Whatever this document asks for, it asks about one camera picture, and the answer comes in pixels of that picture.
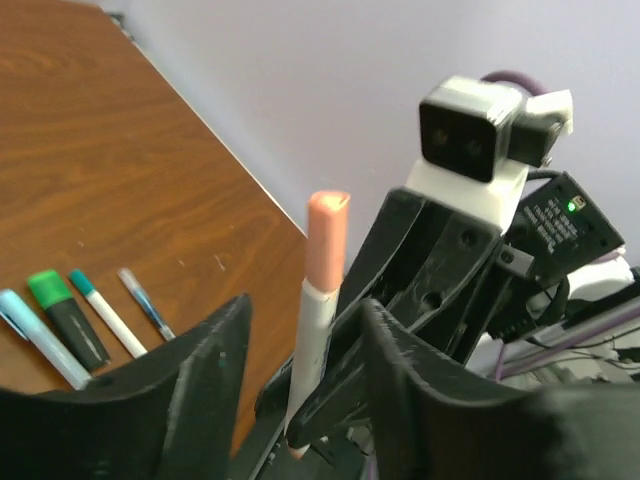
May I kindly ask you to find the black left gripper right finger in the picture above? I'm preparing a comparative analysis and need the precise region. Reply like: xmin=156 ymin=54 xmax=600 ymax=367
xmin=359 ymin=300 xmax=639 ymax=480

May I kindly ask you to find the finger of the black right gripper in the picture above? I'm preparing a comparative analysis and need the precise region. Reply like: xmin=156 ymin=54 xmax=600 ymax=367
xmin=234 ymin=361 xmax=365 ymax=479
xmin=285 ymin=319 xmax=370 ymax=450

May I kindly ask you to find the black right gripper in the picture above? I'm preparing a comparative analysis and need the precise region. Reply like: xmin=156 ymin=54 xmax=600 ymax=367
xmin=329 ymin=187 xmax=533 ymax=365

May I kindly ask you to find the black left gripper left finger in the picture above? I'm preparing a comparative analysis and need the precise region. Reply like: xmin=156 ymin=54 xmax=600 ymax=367
xmin=1 ymin=294 xmax=251 ymax=479

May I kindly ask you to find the white orange marker pen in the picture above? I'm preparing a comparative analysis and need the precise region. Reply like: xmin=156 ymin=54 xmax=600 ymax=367
xmin=284 ymin=278 xmax=339 ymax=435

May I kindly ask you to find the white teal marker pen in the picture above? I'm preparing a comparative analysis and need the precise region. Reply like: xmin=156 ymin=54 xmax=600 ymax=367
xmin=69 ymin=269 xmax=147 ymax=358

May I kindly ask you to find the blue ballpoint pen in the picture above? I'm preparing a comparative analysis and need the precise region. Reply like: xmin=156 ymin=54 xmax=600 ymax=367
xmin=118 ymin=268 xmax=175 ymax=341

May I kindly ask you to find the black green highlighter pen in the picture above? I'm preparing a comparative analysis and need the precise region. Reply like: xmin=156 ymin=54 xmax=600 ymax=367
xmin=26 ymin=270 xmax=111 ymax=372

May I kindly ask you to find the light blue highlighter pen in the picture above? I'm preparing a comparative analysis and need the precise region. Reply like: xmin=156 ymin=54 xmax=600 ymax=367
xmin=1 ymin=289 xmax=92 ymax=390

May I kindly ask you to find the orange pen cap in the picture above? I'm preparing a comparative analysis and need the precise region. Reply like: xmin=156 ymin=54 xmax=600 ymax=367
xmin=305 ymin=191 xmax=350 ymax=293

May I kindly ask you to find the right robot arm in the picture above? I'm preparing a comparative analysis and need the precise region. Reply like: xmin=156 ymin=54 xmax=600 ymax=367
xmin=251 ymin=174 xmax=639 ymax=479

